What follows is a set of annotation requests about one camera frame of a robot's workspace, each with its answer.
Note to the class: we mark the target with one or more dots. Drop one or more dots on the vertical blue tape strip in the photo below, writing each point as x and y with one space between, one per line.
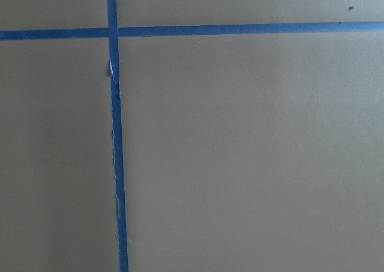
117 134

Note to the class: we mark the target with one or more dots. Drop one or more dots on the horizontal blue tape strip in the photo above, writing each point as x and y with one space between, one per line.
160 31

